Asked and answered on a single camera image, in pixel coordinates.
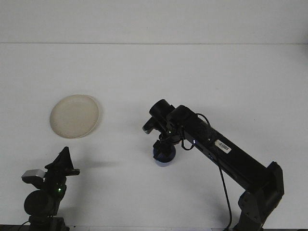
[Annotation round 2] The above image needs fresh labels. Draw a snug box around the pale blue cup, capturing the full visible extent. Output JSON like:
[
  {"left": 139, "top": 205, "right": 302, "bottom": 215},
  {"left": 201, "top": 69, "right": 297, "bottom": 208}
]
[{"left": 154, "top": 144, "right": 177, "bottom": 168}]

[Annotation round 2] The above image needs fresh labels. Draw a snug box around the pale round plate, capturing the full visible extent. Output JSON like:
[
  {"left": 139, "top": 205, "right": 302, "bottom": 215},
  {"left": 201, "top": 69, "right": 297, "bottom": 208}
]
[{"left": 49, "top": 94, "right": 102, "bottom": 140}]

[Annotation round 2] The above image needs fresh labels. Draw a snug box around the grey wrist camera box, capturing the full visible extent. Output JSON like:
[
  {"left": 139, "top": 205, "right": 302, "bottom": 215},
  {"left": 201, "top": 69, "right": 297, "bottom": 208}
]
[
  {"left": 21, "top": 169, "right": 47, "bottom": 185},
  {"left": 142, "top": 119, "right": 157, "bottom": 135}
]

